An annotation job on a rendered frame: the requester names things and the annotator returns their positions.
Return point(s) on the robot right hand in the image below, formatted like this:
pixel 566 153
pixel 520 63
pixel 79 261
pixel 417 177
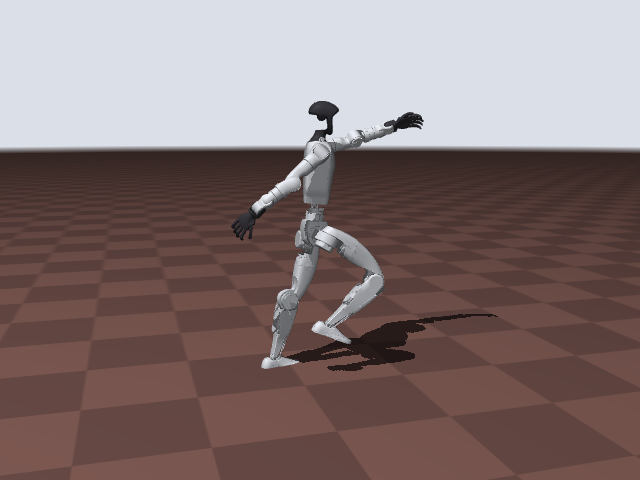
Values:
pixel 246 221

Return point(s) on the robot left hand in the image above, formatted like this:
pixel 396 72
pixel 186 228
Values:
pixel 405 121

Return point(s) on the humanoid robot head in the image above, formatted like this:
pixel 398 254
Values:
pixel 323 110

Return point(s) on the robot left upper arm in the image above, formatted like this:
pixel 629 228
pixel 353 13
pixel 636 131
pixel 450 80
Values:
pixel 353 139

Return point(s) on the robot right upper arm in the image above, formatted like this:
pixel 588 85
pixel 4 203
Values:
pixel 317 156

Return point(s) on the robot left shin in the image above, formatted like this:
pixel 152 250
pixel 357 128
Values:
pixel 282 324

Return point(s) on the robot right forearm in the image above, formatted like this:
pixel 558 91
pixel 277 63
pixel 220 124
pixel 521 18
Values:
pixel 280 191

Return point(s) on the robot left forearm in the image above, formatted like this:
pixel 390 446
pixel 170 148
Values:
pixel 378 131

